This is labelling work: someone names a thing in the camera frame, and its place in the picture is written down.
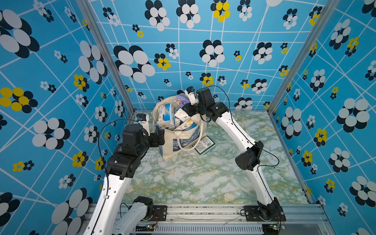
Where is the blue white tissue box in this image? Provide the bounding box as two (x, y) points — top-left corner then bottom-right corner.
(174, 119), (197, 132)

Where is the cream canvas tote bag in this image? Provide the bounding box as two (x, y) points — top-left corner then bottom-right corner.
(152, 96), (207, 160)

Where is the green white tissue pack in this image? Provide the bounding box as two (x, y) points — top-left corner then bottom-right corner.
(193, 136), (216, 157)

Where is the colourful small tissue pack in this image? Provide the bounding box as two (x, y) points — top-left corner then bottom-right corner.
(157, 103), (175, 128)

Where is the purple tissue pack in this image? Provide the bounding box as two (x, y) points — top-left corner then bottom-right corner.
(174, 95), (190, 108)

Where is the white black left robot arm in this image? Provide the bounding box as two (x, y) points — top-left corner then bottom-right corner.
(84, 123), (165, 235)

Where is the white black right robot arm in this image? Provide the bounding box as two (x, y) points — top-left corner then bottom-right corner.
(183, 87), (286, 222)

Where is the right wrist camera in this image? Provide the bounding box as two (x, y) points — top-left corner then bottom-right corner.
(185, 86), (199, 105)

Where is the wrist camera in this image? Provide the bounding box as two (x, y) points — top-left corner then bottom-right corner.
(185, 86), (199, 105)
(136, 113), (150, 135)

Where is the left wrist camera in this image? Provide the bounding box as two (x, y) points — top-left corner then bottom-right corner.
(136, 113), (150, 135)

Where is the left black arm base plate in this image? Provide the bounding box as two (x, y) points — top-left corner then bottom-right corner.
(130, 205), (168, 222)

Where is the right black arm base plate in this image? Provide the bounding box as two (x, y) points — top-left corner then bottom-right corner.
(243, 205), (286, 223)

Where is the aluminium front rail frame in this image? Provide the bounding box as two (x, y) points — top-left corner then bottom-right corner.
(79, 202), (335, 235)

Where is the right aluminium corner post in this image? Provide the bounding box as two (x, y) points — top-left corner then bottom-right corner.
(267, 0), (340, 115)

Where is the aluminium corner post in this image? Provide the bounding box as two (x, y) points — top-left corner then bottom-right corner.
(267, 0), (340, 115)
(77, 0), (135, 116)

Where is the left aluminium corner post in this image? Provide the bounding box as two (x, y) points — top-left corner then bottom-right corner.
(77, 0), (135, 116)

